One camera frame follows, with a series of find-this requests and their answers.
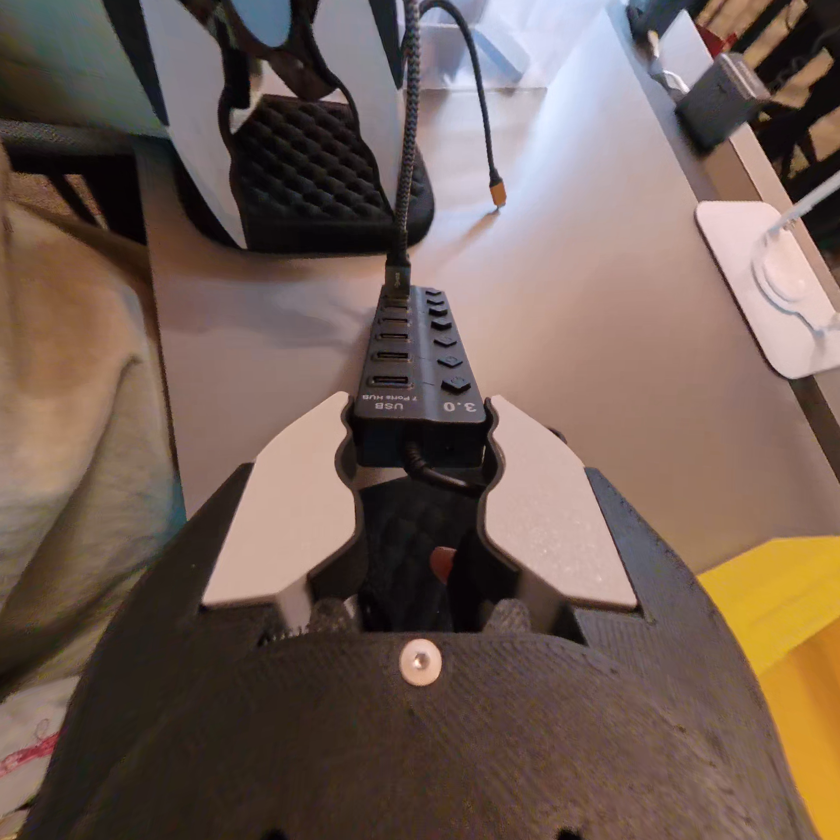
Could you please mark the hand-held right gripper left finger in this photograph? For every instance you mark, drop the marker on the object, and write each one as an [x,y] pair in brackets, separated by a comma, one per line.
[289,512]

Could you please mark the black usb hub with switches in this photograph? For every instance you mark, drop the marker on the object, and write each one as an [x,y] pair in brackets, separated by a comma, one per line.
[420,420]

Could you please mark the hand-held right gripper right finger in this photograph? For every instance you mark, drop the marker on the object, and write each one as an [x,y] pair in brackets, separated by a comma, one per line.
[551,518]

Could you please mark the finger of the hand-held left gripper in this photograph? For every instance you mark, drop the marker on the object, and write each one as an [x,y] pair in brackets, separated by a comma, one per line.
[367,52]
[190,79]

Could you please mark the dark office chair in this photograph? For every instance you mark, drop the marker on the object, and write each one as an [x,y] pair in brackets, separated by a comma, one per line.
[39,164]

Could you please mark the grey power adapter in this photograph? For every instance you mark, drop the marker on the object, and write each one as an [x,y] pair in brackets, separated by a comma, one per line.
[722,98]

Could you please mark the black quilted pad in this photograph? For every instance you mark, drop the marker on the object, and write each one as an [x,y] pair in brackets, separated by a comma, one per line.
[308,164]
[400,538]

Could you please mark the yellow plastic bin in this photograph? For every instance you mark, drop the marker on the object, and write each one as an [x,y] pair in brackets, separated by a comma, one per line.
[794,623]

